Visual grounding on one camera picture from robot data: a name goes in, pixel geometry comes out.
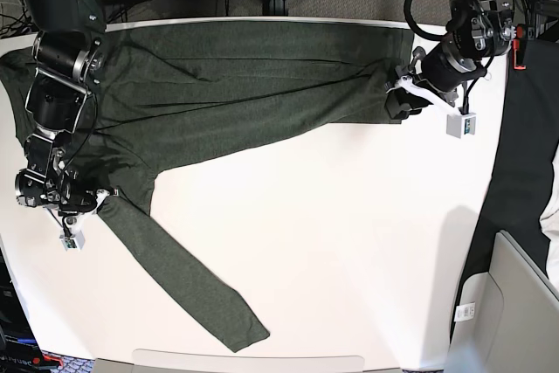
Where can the white cloth pile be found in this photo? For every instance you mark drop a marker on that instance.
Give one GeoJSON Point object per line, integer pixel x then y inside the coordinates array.
{"type": "Point", "coordinates": [549, 227]}

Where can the white barcode label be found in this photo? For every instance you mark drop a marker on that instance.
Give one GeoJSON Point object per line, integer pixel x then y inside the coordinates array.
{"type": "Point", "coordinates": [464, 312]}

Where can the grey plastic bin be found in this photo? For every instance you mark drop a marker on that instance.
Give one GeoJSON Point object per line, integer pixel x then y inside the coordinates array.
{"type": "Point", "coordinates": [515, 327]}

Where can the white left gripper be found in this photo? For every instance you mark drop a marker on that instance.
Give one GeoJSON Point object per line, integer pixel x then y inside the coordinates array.
{"type": "Point", "coordinates": [405, 99]}

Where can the dark grey cloth sheet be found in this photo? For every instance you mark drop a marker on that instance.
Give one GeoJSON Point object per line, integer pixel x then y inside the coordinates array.
{"type": "Point", "coordinates": [521, 182]}

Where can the red clamp on table edge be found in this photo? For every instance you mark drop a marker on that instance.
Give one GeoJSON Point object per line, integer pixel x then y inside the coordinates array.
{"type": "Point", "coordinates": [519, 46]}

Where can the dark green long-sleeve shirt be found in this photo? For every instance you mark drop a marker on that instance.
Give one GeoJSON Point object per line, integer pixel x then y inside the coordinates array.
{"type": "Point", "coordinates": [176, 95]}

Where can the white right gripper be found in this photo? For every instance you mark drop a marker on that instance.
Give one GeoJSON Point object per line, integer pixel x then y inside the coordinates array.
{"type": "Point", "coordinates": [72, 236]}

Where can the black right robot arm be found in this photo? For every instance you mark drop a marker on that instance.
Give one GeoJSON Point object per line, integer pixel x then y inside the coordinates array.
{"type": "Point", "coordinates": [68, 50]}

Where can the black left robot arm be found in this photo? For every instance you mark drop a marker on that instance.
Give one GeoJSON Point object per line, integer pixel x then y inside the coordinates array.
{"type": "Point", "coordinates": [478, 32]}

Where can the black box with orange print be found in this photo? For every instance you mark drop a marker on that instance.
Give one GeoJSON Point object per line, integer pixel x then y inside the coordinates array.
{"type": "Point", "coordinates": [19, 349]}

